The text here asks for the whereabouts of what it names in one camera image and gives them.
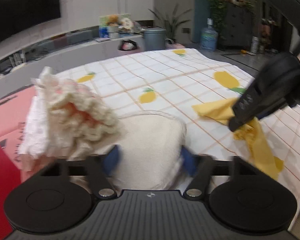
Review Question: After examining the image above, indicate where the white soft pillow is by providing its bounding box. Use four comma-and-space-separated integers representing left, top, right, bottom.
70, 112, 188, 196

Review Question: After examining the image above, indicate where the cream pink knitted toy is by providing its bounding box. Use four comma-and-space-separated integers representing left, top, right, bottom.
31, 67, 119, 160

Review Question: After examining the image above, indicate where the yellow cloth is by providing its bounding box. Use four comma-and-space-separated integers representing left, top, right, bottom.
192, 98, 284, 180

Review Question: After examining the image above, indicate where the white crumpled paper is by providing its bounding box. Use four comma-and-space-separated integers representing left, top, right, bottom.
18, 95, 54, 173

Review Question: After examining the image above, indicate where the blue water jug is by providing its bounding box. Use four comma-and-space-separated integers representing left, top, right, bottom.
200, 18, 218, 51

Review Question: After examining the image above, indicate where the lemon pattern white tablecloth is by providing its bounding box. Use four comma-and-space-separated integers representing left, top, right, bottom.
57, 48, 300, 206

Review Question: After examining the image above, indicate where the pink small stool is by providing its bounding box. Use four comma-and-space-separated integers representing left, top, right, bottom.
166, 43, 185, 50

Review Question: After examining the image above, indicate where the pink waste basket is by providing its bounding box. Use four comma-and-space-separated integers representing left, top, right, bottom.
118, 40, 140, 55

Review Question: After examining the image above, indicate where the green potted plant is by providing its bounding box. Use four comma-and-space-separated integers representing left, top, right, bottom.
148, 3, 192, 42

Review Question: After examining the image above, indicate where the grey round trash bin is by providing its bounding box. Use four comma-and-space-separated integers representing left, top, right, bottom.
143, 27, 166, 51

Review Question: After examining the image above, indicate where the small teddy bear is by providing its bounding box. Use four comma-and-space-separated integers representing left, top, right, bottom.
107, 15, 119, 27

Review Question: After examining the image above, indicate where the black wall television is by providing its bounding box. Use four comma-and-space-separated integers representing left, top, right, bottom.
0, 0, 61, 42

